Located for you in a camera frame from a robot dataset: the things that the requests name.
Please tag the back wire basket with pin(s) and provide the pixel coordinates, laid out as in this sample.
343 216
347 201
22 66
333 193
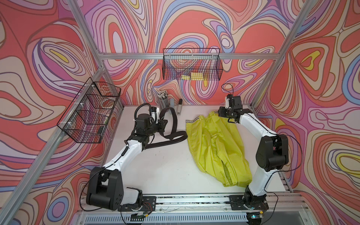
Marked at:
183 61

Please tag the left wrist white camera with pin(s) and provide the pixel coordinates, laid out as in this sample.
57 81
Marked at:
155 113

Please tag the yellow sticky note pad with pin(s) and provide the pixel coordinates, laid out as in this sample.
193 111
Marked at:
196 76

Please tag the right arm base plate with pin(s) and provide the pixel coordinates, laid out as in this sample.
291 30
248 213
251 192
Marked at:
246 202

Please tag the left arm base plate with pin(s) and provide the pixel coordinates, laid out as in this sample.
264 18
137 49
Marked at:
144 204

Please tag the wrist white camera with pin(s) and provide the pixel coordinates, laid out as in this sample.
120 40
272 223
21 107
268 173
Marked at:
155 113
229 101

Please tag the wire basket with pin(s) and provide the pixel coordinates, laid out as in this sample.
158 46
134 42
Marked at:
183 61
89 113

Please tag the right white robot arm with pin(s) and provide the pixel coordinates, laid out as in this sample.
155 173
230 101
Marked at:
272 153

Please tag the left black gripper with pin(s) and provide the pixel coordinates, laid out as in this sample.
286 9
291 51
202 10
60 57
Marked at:
161 128

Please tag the beige black stapler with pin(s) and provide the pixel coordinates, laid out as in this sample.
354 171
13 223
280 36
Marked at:
179 107

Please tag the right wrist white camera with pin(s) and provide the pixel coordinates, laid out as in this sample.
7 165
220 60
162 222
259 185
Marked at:
229 101

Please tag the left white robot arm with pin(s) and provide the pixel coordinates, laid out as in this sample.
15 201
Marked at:
106 189

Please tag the left wire basket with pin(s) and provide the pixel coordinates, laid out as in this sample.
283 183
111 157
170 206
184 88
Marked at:
89 113

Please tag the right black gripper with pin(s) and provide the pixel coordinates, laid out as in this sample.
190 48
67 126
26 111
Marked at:
221 112

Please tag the neon yellow trousers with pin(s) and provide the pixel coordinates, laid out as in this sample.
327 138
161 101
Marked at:
218 150

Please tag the black leather belt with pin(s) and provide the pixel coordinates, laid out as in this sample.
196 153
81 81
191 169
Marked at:
172 138

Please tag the pencil cup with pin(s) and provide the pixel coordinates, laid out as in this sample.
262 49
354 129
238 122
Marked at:
163 99

